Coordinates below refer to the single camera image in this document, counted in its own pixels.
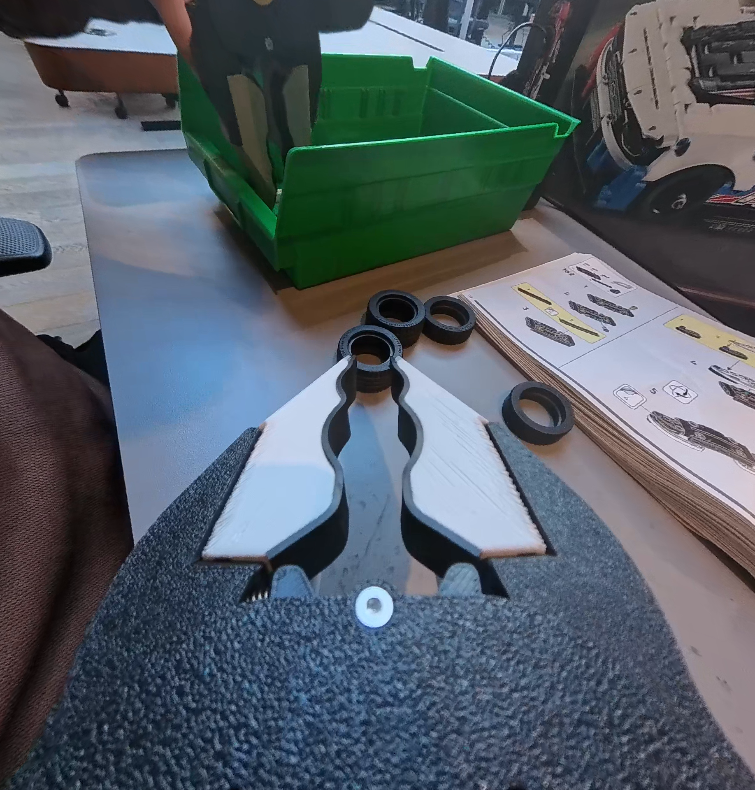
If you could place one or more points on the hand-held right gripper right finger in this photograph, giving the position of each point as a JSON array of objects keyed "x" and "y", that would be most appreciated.
[{"x": 470, "y": 487}]

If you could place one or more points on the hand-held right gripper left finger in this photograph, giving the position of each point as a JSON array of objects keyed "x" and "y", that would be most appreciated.
[{"x": 278, "y": 487}]

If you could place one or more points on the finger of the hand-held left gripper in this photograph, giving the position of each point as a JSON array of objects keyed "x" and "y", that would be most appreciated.
[
  {"x": 251, "y": 123},
  {"x": 298, "y": 105}
]

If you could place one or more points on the green plastic bin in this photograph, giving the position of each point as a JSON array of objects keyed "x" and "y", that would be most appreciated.
[{"x": 414, "y": 197}]

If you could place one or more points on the person's left forearm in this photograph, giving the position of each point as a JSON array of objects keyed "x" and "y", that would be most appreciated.
[{"x": 56, "y": 15}]

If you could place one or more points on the person's left hand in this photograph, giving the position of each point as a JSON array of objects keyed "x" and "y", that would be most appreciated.
[{"x": 177, "y": 24}]

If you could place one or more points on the black rubber tyre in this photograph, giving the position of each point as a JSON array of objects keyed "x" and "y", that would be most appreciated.
[
  {"x": 411, "y": 321},
  {"x": 368, "y": 376},
  {"x": 538, "y": 432},
  {"x": 451, "y": 333}
]

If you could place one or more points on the light grey long table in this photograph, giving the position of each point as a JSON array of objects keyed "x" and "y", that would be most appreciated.
[{"x": 414, "y": 37}]

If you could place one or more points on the open instruction booklet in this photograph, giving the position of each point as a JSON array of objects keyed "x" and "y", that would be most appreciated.
[{"x": 630, "y": 382}]

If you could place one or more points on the person's black trousers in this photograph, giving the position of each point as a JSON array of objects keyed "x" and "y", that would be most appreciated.
[{"x": 84, "y": 358}]

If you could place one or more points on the person's brown hoodie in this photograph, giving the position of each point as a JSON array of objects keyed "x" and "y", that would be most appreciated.
[{"x": 44, "y": 524}]

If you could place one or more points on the black office chair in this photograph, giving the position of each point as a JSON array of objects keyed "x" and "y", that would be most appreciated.
[{"x": 13, "y": 247}]

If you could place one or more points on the black car set box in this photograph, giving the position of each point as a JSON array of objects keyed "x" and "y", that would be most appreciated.
[{"x": 661, "y": 123}]

